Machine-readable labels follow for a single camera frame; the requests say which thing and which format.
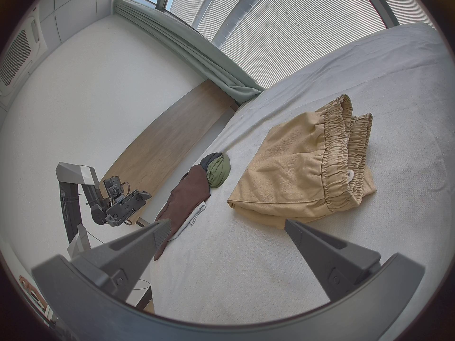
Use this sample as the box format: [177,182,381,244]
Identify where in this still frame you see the window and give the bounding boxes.
[130,0,436,88]

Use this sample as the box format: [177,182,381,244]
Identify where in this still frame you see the ceiling air conditioner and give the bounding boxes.
[0,7,47,97]

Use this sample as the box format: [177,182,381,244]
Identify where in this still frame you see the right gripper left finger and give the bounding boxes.
[73,219,172,302]

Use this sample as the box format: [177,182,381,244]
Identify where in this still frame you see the black garment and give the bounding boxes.
[201,152,224,171]

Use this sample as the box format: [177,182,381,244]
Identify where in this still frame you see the bed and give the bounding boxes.
[103,22,455,324]

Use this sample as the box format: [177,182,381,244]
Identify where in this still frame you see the brown garment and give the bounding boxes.
[154,166,210,262]

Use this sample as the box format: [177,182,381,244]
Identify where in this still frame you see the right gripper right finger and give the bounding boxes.
[284,219,382,303]

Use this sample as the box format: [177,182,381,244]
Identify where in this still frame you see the grey-green curtain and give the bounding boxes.
[114,0,265,104]

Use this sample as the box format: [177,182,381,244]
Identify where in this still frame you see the white garment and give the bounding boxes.
[174,201,207,242]

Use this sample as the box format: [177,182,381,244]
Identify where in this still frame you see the green garment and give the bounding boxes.
[207,154,232,189]

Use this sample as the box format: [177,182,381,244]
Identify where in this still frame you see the tan shorts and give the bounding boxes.
[227,94,377,224]

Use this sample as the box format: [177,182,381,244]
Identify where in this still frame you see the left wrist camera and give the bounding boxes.
[103,177,128,200]

